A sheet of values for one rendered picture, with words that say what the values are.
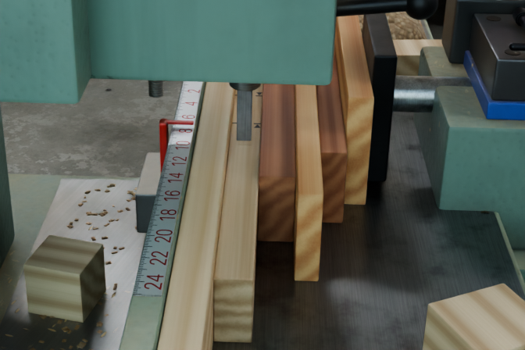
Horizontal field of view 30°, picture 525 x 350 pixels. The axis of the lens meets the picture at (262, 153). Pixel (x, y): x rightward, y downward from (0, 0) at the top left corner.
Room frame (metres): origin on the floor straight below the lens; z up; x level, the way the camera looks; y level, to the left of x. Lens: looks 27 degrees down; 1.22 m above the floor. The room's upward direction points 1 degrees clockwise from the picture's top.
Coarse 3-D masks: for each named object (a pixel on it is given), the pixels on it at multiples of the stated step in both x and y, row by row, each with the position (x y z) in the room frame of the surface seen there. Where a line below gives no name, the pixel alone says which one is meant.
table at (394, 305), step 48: (384, 192) 0.56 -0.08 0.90; (432, 192) 0.57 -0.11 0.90; (336, 240) 0.50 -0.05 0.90; (384, 240) 0.51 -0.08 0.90; (432, 240) 0.51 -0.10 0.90; (480, 240) 0.51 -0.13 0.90; (288, 288) 0.45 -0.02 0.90; (336, 288) 0.45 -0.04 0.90; (384, 288) 0.45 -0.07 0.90; (432, 288) 0.46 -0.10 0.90; (480, 288) 0.46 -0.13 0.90; (288, 336) 0.41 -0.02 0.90; (336, 336) 0.41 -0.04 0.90; (384, 336) 0.41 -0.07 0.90
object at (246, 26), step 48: (96, 0) 0.51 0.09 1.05; (144, 0) 0.51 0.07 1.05; (192, 0) 0.51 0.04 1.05; (240, 0) 0.51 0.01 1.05; (288, 0) 0.51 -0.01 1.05; (336, 0) 0.51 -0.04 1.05; (96, 48) 0.51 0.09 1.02; (144, 48) 0.51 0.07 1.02; (192, 48) 0.51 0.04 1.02; (240, 48) 0.51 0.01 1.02; (288, 48) 0.51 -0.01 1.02
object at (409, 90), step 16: (368, 16) 0.64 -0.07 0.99; (384, 16) 0.64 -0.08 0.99; (368, 32) 0.62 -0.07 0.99; (384, 32) 0.61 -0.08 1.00; (368, 48) 0.61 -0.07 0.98; (384, 48) 0.58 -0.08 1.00; (368, 64) 0.60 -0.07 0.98; (384, 64) 0.57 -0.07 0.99; (384, 80) 0.57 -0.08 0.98; (400, 80) 0.61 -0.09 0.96; (416, 80) 0.61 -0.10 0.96; (432, 80) 0.61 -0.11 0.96; (448, 80) 0.61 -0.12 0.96; (464, 80) 0.61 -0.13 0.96; (384, 96) 0.57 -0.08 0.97; (400, 96) 0.60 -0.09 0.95; (416, 96) 0.60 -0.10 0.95; (432, 96) 0.60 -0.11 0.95; (384, 112) 0.57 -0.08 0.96; (384, 128) 0.57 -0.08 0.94; (384, 144) 0.57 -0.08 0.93; (384, 160) 0.57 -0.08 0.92; (368, 176) 0.57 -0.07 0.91; (384, 176) 0.57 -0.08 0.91
